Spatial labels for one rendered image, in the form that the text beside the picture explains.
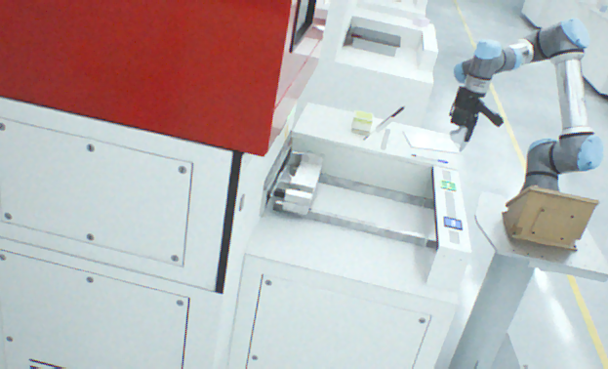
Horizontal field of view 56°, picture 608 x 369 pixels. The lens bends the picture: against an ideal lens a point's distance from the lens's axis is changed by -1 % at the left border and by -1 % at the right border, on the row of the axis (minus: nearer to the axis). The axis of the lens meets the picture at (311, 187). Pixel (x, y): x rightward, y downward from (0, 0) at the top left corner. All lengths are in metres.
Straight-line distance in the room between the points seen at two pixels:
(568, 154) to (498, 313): 0.67
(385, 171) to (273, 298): 0.70
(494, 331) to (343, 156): 0.91
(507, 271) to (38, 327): 1.59
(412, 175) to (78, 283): 1.20
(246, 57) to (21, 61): 0.52
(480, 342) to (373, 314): 0.83
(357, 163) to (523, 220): 0.62
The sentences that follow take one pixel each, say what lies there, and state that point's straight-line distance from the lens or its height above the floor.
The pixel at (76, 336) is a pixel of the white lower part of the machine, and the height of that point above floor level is 0.54.
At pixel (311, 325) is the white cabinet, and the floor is 0.62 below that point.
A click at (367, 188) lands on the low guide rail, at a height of 0.84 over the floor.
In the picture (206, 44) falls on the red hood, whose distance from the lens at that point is 1.27.
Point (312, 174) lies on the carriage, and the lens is 2.06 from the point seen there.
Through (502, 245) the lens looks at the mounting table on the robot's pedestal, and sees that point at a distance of 2.09.
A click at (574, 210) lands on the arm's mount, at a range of 2.17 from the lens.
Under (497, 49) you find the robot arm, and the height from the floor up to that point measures 1.45.
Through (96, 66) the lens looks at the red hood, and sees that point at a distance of 1.38.
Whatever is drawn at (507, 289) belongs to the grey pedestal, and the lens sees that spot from 2.33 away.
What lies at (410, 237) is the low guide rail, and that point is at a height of 0.84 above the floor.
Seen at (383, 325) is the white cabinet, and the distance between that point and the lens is 1.77.
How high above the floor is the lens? 1.79
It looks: 28 degrees down
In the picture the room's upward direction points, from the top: 12 degrees clockwise
